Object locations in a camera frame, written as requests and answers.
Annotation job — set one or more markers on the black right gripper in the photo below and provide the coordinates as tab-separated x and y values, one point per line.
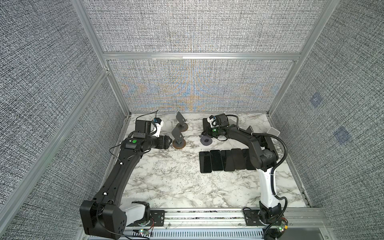
209	132

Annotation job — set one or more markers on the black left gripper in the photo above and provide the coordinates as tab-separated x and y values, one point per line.
164	143

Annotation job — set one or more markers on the black phone white stripe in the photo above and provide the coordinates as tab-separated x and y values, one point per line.
206	127

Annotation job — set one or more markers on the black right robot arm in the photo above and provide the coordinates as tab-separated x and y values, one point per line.
263	157

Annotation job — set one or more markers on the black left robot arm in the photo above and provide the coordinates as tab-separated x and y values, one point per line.
102	216

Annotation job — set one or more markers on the wood base phone stand left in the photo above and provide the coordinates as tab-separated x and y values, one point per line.
179	141

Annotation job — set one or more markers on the white phone stand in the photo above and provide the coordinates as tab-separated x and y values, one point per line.
273	131
232	121

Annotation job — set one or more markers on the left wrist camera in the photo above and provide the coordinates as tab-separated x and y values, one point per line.
144	128

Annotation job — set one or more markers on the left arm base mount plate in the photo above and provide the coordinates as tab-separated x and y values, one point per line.
157	219

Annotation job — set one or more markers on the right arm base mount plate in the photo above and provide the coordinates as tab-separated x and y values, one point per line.
252	218

